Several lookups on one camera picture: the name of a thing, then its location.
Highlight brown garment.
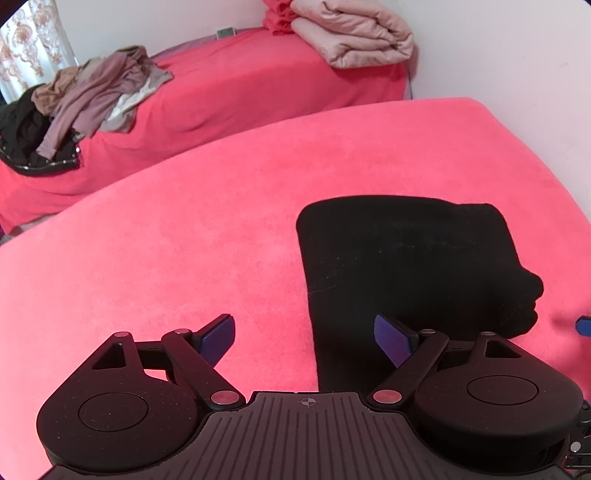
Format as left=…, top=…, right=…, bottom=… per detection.
left=31, top=65, right=90, bottom=117

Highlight white garment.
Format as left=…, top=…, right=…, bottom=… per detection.
left=108, top=79, right=158, bottom=121

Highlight black pants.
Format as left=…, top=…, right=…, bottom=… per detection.
left=295, top=195, right=544, bottom=394

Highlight folded pink quilt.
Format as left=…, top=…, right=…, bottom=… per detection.
left=290, top=0, right=415, bottom=69

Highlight red ruffled cloth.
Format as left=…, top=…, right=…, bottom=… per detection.
left=262, top=0, right=302, bottom=37

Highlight pink-covered work table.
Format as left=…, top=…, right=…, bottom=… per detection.
left=0, top=97, right=591, bottom=468

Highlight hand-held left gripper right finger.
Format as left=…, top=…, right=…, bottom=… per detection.
left=367, top=314, right=522, bottom=411

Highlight red-covered bed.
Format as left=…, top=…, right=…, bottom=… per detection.
left=0, top=24, right=413, bottom=236

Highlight grey garment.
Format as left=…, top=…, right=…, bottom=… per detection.
left=98, top=58, right=174, bottom=134

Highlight floral curtain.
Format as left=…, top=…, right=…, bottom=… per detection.
left=0, top=0, right=80, bottom=101

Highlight pile of mixed clothes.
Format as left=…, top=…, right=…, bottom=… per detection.
left=34, top=46, right=153, bottom=160

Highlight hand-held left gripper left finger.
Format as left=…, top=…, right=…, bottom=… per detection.
left=92, top=314, right=245, bottom=411

